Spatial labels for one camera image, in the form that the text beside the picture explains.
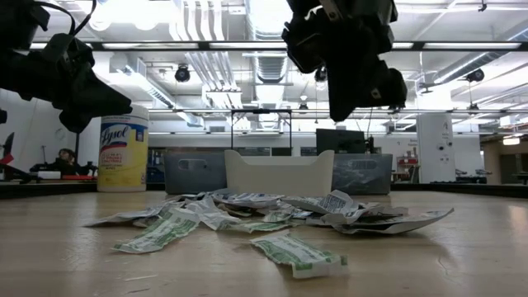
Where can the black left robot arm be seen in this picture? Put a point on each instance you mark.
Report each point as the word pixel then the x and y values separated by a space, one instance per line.
pixel 16 74

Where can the black stand with red part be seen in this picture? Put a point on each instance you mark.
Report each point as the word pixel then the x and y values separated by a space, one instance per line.
pixel 8 144

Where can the black overhead light bar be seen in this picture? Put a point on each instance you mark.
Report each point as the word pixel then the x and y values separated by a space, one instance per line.
pixel 203 46

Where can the red label large white packet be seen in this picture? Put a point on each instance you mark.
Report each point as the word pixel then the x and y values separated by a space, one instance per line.
pixel 396 222

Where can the glowing wall lamp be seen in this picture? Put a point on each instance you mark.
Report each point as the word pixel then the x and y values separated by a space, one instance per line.
pixel 511 141

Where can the black background rig frame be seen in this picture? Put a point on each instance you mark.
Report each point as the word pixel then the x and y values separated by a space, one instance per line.
pixel 262 111

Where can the silver ceiling air duct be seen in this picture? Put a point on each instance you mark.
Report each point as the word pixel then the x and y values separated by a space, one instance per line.
pixel 268 68

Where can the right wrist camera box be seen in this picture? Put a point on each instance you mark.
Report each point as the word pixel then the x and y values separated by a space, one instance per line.
pixel 303 45

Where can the yellow Lysol wipes canister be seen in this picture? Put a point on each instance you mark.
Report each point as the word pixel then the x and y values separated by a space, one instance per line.
pixel 123 165

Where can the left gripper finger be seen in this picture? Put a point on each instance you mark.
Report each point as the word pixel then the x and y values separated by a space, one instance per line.
pixel 76 120
pixel 107 101

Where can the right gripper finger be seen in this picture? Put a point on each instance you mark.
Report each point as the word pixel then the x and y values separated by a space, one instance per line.
pixel 336 90
pixel 356 82

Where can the narrow grey plastic bin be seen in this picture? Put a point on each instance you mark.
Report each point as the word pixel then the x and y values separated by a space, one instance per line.
pixel 194 177

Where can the black ceiling spotlight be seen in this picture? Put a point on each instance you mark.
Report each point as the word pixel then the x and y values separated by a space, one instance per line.
pixel 475 75
pixel 182 74

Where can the green print bandage packet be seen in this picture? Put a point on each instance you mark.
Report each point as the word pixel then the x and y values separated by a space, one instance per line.
pixel 284 215
pixel 158 233
pixel 297 255
pixel 255 227

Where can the white printed first-aid packet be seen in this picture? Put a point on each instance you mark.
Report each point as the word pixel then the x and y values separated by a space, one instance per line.
pixel 123 215
pixel 247 200
pixel 385 211
pixel 330 203
pixel 210 214

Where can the person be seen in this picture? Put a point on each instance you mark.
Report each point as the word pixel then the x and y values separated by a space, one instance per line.
pixel 66 163

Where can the white plastic bin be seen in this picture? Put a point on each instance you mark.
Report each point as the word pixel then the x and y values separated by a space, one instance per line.
pixel 280 177

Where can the black computer monitor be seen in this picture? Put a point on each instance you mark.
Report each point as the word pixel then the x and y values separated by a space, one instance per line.
pixel 340 142

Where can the blue storage rack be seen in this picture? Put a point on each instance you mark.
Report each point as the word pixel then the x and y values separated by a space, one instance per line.
pixel 156 173

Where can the red tool shelf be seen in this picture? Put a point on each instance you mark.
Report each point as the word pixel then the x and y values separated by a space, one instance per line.
pixel 406 161

